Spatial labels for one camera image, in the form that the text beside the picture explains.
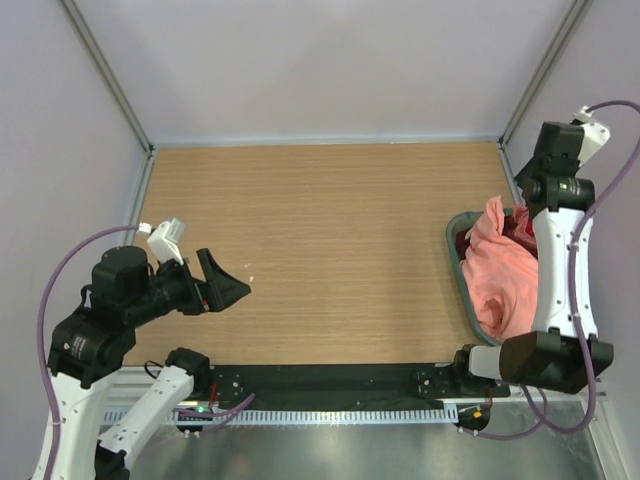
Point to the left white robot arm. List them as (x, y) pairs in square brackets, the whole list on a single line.
[(88, 348)]

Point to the teal plastic basket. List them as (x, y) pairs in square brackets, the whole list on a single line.
[(461, 223)]

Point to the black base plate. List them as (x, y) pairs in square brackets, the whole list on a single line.
[(289, 383)]

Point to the dark red t shirt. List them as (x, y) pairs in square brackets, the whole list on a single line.
[(517, 226)]

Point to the pink t shirt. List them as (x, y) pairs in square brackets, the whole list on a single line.
[(501, 276)]

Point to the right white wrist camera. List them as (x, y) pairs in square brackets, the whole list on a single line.
[(595, 134)]

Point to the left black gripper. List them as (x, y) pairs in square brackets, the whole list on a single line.
[(219, 289)]

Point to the white slotted cable duct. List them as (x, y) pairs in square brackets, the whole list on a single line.
[(448, 414)]

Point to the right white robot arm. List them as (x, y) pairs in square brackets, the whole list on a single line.
[(562, 352)]

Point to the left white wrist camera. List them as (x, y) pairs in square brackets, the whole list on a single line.
[(163, 239)]

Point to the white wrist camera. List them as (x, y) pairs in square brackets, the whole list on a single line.
[(163, 239), (595, 134)]

